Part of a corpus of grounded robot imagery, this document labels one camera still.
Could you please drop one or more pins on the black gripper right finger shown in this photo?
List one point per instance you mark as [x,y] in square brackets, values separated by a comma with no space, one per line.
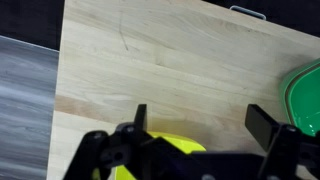
[260,125]

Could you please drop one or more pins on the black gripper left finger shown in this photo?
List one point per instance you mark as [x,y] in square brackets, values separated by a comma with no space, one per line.
[140,120]

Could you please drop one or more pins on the yellow plastic bowl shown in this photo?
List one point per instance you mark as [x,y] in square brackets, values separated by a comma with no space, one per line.
[146,156]

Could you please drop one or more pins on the green plastic bowl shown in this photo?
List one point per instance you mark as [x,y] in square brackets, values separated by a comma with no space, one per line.
[299,93]

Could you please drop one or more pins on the grey drawer handle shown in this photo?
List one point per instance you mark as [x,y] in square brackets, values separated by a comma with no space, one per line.
[248,12]

